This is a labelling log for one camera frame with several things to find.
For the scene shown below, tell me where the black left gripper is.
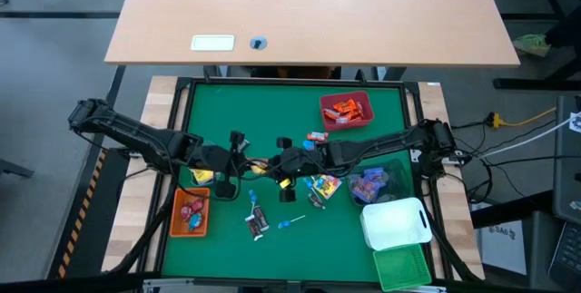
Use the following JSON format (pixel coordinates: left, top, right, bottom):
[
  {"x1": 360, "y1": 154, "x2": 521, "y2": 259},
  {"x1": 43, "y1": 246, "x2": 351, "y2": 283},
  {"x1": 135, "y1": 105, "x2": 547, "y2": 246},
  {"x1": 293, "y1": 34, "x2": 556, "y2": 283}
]
[{"x1": 199, "y1": 130, "x2": 258, "y2": 200}]

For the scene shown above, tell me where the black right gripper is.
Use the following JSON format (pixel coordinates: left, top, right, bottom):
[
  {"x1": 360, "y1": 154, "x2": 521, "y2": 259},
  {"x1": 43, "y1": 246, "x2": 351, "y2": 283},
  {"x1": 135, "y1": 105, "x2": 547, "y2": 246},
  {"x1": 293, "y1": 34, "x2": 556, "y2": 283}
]
[{"x1": 261, "y1": 137, "x2": 330, "y2": 204}]

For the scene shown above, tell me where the yellow sour candy packet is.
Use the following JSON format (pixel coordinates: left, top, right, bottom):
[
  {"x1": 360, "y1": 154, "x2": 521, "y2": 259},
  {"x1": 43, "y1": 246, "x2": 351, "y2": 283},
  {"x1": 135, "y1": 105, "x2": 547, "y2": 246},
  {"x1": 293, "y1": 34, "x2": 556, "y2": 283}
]
[
  {"x1": 315, "y1": 173, "x2": 342, "y2": 200},
  {"x1": 192, "y1": 169, "x2": 214, "y2": 185}
]

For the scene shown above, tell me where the red plastic bin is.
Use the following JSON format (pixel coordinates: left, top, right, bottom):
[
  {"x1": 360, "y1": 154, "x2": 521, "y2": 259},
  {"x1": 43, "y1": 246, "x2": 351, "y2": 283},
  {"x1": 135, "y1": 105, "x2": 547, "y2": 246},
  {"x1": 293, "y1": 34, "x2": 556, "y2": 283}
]
[{"x1": 319, "y1": 90, "x2": 376, "y2": 132}]

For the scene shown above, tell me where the purple candy packet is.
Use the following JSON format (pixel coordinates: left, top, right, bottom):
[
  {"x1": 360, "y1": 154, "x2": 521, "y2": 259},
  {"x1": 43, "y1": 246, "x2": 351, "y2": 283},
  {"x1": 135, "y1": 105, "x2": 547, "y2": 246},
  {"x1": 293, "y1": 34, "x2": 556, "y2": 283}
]
[
  {"x1": 350, "y1": 175, "x2": 378, "y2": 203},
  {"x1": 365, "y1": 168, "x2": 387, "y2": 184}
]

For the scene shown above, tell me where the clear teal plastic bin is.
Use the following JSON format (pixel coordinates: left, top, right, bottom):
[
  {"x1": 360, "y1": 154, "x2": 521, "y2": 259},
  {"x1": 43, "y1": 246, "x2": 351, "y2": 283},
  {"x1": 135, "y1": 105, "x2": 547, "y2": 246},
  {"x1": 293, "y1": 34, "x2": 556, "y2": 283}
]
[{"x1": 188, "y1": 165, "x2": 219, "y2": 189}]

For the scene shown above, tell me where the orange plastic bin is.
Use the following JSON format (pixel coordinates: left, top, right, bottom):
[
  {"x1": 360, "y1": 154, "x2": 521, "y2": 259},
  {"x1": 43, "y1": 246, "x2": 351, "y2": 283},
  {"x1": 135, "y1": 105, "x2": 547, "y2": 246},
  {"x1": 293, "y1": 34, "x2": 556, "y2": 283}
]
[{"x1": 170, "y1": 187, "x2": 212, "y2": 239}]

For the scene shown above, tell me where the green table mat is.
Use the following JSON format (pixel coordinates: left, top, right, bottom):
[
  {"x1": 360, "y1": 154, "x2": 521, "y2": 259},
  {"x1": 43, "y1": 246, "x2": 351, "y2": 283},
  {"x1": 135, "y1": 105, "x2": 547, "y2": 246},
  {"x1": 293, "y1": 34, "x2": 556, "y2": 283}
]
[{"x1": 161, "y1": 83, "x2": 417, "y2": 284}]

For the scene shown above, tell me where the dark translucent plastic bin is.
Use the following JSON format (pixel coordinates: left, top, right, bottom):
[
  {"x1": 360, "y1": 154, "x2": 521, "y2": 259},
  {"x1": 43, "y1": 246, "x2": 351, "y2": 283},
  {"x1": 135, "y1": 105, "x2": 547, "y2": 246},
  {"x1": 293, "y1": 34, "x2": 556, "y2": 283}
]
[{"x1": 347, "y1": 158, "x2": 407, "y2": 206}]

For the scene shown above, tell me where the silver aluminium bar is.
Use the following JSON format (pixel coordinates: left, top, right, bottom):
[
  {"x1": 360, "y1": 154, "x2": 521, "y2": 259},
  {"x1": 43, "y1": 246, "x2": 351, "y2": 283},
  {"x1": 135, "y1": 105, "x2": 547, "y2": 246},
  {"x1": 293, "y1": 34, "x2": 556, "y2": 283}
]
[{"x1": 142, "y1": 277, "x2": 448, "y2": 293}]

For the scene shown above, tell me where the white plastic bin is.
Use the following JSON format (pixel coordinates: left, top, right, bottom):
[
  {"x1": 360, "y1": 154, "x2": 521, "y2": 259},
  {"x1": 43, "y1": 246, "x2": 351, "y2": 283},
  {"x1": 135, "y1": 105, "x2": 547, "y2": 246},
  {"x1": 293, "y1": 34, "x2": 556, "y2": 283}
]
[{"x1": 360, "y1": 196, "x2": 434, "y2": 252}]

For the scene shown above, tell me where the light wooden desk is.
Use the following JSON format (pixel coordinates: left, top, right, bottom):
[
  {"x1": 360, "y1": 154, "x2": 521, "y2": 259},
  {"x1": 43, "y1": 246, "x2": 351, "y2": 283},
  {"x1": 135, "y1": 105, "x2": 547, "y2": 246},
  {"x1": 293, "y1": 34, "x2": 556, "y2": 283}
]
[{"x1": 103, "y1": 0, "x2": 521, "y2": 67}]

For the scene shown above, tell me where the green plastic basket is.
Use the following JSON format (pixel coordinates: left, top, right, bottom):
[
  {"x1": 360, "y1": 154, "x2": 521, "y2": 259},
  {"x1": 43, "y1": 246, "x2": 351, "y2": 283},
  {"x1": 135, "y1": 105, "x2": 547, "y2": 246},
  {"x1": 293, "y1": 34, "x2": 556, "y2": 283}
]
[{"x1": 372, "y1": 243, "x2": 433, "y2": 293}]

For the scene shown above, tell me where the black hazard striped base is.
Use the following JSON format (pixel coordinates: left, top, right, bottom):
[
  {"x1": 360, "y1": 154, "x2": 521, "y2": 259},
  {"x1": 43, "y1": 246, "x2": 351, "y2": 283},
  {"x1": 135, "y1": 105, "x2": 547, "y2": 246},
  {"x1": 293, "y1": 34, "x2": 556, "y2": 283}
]
[{"x1": 46, "y1": 147, "x2": 131, "y2": 281}]

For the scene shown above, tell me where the grey chair leg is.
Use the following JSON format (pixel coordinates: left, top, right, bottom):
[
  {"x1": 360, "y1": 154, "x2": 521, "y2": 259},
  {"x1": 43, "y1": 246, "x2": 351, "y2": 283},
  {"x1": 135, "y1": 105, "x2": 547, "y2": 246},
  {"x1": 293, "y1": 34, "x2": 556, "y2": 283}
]
[{"x1": 0, "y1": 158, "x2": 36, "y2": 181}]

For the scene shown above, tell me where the white box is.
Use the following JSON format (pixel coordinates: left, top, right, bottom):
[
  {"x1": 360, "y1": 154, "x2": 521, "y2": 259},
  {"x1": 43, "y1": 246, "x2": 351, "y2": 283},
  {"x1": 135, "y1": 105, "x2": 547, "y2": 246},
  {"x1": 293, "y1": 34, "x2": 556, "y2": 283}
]
[{"x1": 478, "y1": 219, "x2": 528, "y2": 277}]

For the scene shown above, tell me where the black computer case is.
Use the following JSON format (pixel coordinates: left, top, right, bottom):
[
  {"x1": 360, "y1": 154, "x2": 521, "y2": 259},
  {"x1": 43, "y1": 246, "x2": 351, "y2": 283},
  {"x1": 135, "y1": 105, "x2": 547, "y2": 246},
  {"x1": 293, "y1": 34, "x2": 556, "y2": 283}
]
[{"x1": 552, "y1": 94, "x2": 581, "y2": 227}]

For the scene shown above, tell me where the black keyboard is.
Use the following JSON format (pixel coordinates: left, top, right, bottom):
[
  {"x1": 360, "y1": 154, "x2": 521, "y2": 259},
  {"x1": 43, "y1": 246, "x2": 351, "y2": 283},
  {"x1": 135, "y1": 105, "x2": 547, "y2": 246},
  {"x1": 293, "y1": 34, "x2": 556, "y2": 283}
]
[{"x1": 547, "y1": 221, "x2": 581, "y2": 293}]

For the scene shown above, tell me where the person's leg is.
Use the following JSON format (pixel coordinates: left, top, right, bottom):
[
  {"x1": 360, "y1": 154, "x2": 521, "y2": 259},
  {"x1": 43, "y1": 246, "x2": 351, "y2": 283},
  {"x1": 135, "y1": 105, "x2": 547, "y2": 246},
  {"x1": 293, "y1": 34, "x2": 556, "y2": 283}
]
[{"x1": 543, "y1": 10, "x2": 581, "y2": 53}]

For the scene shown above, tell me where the black table frame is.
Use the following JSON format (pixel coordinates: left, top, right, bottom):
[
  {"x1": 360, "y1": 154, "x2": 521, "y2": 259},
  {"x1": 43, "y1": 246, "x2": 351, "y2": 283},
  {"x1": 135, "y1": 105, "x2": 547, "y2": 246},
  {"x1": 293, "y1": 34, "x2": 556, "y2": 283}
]
[{"x1": 152, "y1": 74, "x2": 439, "y2": 285}]

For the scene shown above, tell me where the yellow cable with plug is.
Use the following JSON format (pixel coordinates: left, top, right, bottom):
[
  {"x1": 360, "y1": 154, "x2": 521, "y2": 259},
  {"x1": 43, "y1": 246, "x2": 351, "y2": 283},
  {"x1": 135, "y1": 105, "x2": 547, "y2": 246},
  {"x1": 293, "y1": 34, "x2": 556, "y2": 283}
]
[{"x1": 487, "y1": 106, "x2": 558, "y2": 130}]

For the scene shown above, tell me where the black power cable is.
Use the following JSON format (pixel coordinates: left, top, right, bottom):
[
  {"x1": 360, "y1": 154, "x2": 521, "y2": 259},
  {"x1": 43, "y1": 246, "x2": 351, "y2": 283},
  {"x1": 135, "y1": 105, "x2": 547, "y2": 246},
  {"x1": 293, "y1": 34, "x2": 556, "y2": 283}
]
[{"x1": 462, "y1": 154, "x2": 581, "y2": 170}]

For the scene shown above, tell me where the white cable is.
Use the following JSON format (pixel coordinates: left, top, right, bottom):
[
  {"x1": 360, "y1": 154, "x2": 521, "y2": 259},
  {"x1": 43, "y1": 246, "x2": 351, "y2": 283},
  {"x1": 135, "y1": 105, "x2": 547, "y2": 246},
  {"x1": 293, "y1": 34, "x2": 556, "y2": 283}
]
[{"x1": 484, "y1": 117, "x2": 574, "y2": 157}]

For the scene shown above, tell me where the black desk leg frame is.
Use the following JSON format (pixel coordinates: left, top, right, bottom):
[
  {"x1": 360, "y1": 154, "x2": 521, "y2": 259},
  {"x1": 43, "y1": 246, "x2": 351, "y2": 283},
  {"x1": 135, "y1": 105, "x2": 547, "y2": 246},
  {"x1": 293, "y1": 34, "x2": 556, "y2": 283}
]
[{"x1": 480, "y1": 0, "x2": 581, "y2": 93}]

